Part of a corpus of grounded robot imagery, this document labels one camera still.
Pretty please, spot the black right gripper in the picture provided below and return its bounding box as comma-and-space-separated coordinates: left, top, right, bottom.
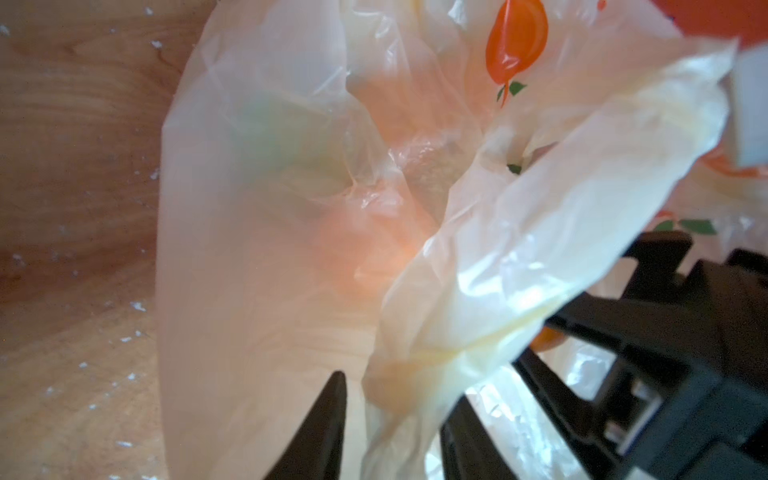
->
512, 232, 767, 479

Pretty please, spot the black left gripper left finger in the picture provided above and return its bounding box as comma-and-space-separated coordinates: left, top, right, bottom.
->
265, 371, 347, 480

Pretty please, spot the orange printed plastic bag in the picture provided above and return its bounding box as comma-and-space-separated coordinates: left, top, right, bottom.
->
157, 1, 767, 479

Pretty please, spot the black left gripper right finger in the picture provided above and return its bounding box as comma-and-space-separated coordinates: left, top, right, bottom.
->
440, 396, 518, 480

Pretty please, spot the orange fruit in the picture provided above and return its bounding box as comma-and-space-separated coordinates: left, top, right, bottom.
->
529, 327, 568, 353

